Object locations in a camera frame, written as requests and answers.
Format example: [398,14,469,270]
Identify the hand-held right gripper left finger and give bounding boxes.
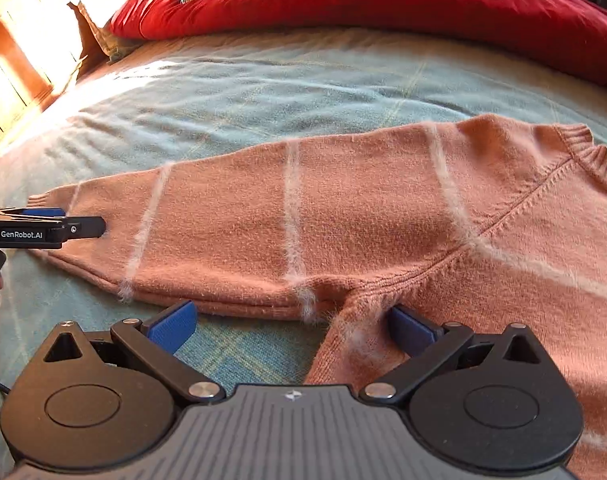
[44,300,223,406]

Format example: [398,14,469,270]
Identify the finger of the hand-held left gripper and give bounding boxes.
[0,206,67,226]
[62,216,107,240]

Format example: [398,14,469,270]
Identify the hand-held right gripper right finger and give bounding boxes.
[360,305,541,404]

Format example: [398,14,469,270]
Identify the pink striped knit sweater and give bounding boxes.
[26,114,607,480]

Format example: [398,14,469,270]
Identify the wooden headboard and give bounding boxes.
[0,0,56,171]

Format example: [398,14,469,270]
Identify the beige pillow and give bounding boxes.
[66,0,134,63]

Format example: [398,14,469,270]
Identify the grey-blue plaid bed sheet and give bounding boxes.
[0,25,607,480]

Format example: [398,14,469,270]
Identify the red quilt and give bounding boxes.
[108,0,607,106]

